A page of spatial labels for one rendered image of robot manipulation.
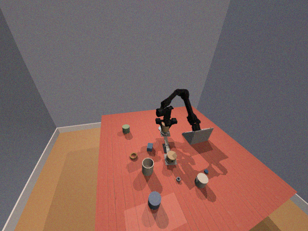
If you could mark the light blue cube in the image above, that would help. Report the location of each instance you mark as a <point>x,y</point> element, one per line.
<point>149,147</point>

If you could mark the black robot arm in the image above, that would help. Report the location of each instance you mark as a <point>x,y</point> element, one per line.
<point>164,110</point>

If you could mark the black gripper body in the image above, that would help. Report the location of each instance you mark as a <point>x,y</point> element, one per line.
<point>158,121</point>

